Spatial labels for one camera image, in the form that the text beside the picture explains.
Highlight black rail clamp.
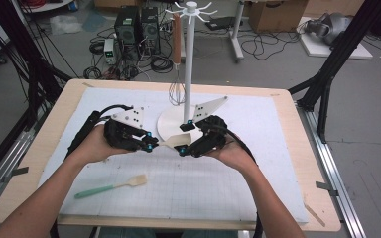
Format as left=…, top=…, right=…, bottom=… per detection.
left=316, top=180, right=340, bottom=197
left=1, top=166, right=30, bottom=182

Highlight white grid mat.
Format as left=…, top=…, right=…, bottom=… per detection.
left=38, top=86, right=310, bottom=224

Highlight white floor board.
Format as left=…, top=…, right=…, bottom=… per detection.
left=297, top=16, right=375, bottom=61

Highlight grey headset device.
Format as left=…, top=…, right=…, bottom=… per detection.
left=303, top=12, right=354, bottom=46

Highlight small grey power supply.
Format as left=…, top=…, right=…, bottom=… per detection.
left=103, top=38, right=118, bottom=65

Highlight clear plastic bag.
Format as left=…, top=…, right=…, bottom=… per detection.
left=49, top=14, right=84, bottom=36

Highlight black metal frame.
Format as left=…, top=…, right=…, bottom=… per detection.
left=0, top=0, right=73, bottom=186
left=287, top=0, right=381, bottom=144

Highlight black flat device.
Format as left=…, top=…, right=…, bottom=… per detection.
left=207, top=16, right=243, bottom=32

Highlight thin wooden stick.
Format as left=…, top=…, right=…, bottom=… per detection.
left=303, top=201, right=327, bottom=228

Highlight wire whisk with wooden handle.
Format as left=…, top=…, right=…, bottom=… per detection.
left=168, top=12, right=188, bottom=107

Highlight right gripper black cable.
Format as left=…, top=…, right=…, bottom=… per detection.
left=207, top=123, right=262, bottom=238

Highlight black computer tower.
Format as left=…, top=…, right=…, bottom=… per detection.
left=113, top=5, right=142, bottom=61
left=141, top=6, right=162, bottom=56

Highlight aluminium rail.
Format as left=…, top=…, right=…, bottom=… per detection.
left=296, top=102, right=366, bottom=238
left=0, top=105, right=53, bottom=216

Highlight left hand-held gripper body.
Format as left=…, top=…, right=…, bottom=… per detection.
left=103, top=106, right=149, bottom=153

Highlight white utensil stand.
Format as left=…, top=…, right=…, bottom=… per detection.
left=156, top=0, right=219, bottom=147

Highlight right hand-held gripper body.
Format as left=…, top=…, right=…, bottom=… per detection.
left=187, top=95, right=229, bottom=159

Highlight cardboard box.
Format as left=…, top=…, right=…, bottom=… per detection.
left=247, top=0, right=310, bottom=34

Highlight coiled black cable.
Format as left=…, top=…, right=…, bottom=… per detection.
left=82, top=65, right=103, bottom=80
left=150, top=55, right=175, bottom=74

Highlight person's left hand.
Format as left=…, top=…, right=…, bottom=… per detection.
left=73, top=124, right=137, bottom=166

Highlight white table leg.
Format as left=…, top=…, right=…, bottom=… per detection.
left=228, top=0, right=246, bottom=63

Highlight person's right hand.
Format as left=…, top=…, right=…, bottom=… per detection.
left=205, top=137, right=259, bottom=177

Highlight blue sheet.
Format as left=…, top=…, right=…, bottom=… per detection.
left=80, top=11, right=108, bottom=33

